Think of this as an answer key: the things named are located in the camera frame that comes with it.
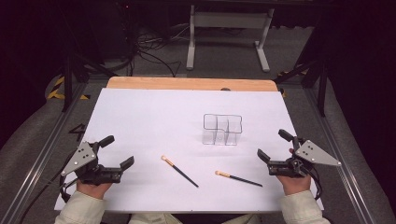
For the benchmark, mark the aluminium floor rail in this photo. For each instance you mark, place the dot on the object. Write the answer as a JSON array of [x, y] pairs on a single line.
[[40, 158], [339, 155]]

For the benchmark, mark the clear plastic organizer box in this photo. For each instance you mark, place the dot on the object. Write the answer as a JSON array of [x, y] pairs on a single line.
[[222, 129]]

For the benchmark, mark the person's right hand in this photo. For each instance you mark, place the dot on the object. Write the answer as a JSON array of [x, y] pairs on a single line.
[[294, 184]]

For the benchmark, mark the person's left hand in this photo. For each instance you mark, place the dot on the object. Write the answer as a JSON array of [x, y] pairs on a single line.
[[93, 189]]

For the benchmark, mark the white table sheet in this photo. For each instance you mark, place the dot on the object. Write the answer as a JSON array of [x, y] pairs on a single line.
[[149, 124]]

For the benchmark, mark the black tripod stand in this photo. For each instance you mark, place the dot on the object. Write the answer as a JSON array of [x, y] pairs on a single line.
[[67, 81], [322, 90]]

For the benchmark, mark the white metal stand frame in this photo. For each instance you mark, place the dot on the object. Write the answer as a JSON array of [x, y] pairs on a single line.
[[230, 19]]

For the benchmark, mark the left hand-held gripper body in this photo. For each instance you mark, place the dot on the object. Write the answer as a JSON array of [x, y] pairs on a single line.
[[81, 157]]

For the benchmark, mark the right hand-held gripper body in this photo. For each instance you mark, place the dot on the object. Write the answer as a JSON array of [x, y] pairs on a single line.
[[313, 155]]

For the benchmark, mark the yellow black hazard tape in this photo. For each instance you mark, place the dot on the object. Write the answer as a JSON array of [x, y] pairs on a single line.
[[56, 90], [292, 73]]

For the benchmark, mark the black gold makeup brush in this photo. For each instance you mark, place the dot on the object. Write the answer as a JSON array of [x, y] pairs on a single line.
[[239, 178], [180, 171]]

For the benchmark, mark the person's right leg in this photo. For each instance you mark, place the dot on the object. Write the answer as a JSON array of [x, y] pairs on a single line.
[[244, 219]]

